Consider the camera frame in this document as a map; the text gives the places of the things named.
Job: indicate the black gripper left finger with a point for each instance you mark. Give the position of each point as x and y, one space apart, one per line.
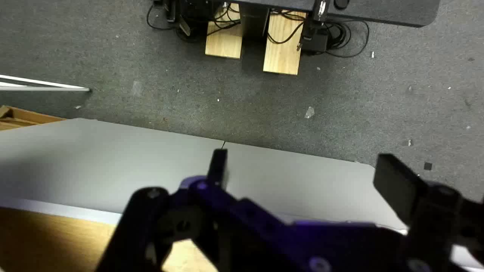
143 221

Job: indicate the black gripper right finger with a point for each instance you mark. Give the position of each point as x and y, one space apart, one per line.
402 186

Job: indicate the grey metal file cabinet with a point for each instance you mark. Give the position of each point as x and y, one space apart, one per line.
125 160

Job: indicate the black power brick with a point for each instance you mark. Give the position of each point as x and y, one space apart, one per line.
314 41

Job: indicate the white metal rod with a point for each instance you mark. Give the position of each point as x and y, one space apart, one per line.
39 85

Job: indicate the long light wooden board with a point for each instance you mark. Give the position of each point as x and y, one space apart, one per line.
281 58

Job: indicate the short light wooden board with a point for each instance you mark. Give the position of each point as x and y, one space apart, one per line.
223 45

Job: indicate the brown wooden frame piece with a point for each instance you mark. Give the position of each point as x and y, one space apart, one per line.
22 118

